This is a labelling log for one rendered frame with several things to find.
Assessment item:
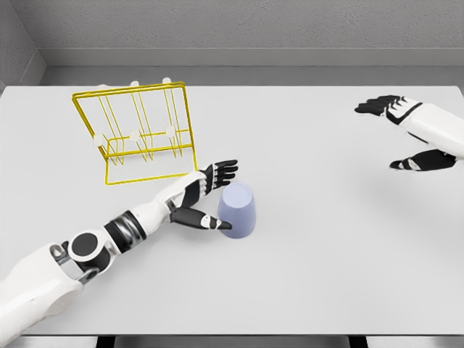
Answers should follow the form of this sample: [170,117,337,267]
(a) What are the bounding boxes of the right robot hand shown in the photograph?
[354,94,464,171]

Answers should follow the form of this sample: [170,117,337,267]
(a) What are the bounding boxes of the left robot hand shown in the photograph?
[153,158,239,231]

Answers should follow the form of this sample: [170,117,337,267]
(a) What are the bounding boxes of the lavender plastic cup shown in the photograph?
[217,183,257,240]

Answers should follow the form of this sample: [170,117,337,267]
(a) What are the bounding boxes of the yellow wire cup holder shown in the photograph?
[71,77,200,187]

